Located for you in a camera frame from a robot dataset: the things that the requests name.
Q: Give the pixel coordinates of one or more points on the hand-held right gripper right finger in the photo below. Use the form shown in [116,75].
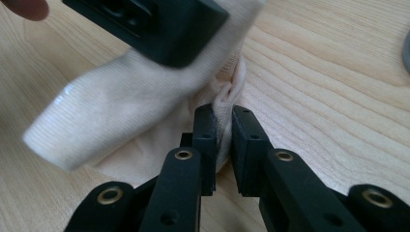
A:
[286,190]

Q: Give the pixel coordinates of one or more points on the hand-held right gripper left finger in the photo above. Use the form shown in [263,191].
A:
[175,187]

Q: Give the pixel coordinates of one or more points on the peach ankle sock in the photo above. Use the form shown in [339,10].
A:
[112,106]

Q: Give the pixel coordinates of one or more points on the grey round cap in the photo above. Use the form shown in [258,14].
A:
[407,54]

